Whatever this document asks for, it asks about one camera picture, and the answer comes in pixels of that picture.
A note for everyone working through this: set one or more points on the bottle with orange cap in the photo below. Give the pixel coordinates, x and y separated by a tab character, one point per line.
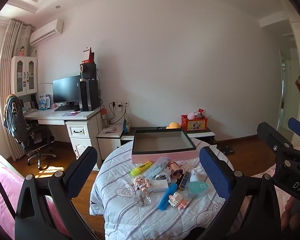
105	117

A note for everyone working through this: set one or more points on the white door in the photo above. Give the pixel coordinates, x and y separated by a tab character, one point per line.
290	92

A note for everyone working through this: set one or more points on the pink paper packet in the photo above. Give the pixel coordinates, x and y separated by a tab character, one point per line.
110	130

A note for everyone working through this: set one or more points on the red storage box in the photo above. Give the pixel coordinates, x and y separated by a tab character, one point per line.
195	124

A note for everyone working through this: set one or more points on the red triangular box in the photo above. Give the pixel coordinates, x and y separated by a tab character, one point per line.
90	56

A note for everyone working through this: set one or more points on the clear plastic case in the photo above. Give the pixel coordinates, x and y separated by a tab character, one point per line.
155	167

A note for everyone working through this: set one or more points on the pink quilted bedspread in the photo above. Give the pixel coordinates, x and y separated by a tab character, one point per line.
2	192

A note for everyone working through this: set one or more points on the black speaker box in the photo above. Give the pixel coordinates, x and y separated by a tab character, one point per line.
88	71

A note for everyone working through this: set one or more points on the black computer tower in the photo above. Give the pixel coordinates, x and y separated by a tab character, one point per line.
90	95

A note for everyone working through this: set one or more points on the pink mouse pad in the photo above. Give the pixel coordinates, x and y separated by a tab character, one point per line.
71	114

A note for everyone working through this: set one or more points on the blue white box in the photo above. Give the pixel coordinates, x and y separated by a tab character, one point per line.
44	102

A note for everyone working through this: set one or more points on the yellow plush octopus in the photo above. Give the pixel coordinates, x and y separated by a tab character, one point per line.
173	125

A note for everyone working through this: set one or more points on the white side cabinet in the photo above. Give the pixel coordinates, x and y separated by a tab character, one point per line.
107	145

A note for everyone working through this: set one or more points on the pink plush toy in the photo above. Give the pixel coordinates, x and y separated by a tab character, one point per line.
191	115

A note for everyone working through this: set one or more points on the white desk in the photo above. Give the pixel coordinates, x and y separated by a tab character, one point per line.
52	116

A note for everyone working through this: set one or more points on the white air conditioner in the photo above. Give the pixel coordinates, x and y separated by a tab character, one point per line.
46	32

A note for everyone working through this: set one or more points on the pink box with black rim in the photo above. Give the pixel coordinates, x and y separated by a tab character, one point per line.
162	158

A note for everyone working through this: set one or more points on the low black-top cabinet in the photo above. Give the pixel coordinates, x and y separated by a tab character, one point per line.
202	133

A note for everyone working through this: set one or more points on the white glass-door cabinet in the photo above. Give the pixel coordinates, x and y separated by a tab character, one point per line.
23	76

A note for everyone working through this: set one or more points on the black bathroom scale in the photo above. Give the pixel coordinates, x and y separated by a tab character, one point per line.
226	150

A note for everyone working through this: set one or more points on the red wall decoration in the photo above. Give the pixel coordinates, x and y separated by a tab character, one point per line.
298	83

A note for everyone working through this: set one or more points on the black keyboard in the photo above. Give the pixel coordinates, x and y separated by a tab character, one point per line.
67	108

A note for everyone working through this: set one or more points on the white wall sockets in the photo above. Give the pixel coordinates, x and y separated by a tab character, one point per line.
120	103

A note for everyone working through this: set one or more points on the small pink doll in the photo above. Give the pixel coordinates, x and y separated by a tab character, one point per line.
141	183

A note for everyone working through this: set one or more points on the person's right hand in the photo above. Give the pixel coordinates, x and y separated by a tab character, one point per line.
290	208

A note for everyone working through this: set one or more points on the yellow highlighter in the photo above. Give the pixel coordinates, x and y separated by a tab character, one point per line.
141	168

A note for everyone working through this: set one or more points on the beige curtain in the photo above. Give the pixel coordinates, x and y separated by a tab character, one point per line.
8	55

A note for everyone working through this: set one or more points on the black office chair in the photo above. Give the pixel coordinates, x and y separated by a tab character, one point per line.
37	140

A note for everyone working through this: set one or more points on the dark blue card box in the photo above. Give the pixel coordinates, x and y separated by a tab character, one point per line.
183	181

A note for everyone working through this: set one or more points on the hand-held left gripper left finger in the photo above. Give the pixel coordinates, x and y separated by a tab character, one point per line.
81	171

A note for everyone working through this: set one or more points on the clear glass perfume bottle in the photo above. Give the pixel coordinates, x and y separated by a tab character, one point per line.
143	199

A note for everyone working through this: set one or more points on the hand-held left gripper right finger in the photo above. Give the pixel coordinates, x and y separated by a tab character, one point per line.
215	172

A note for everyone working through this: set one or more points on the black computer monitor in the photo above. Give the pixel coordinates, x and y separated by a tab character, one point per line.
66	90

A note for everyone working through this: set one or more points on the pink blue block toy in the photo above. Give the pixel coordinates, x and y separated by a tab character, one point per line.
183	204

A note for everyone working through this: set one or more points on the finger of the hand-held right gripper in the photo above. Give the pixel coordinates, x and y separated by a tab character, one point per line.
272	137
298	130

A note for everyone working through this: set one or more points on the pink metallic cylinder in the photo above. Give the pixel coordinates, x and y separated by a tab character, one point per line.
175	170

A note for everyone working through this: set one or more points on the small red white box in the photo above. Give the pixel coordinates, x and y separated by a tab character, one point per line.
201	112

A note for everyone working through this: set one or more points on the white power bank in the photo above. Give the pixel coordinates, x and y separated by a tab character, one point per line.
160	185

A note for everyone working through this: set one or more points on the cartoon figure cutout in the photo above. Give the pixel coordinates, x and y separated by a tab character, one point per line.
22	51

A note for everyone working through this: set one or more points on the white pink block figure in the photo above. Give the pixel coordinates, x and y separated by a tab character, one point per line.
175	197

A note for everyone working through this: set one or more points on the blue snack bag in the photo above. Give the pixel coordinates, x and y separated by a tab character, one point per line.
126	125

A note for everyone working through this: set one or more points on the dark printed jacket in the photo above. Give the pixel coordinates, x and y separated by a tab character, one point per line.
13	120

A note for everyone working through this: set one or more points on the teal oval case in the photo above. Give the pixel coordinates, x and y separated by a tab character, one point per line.
198	189

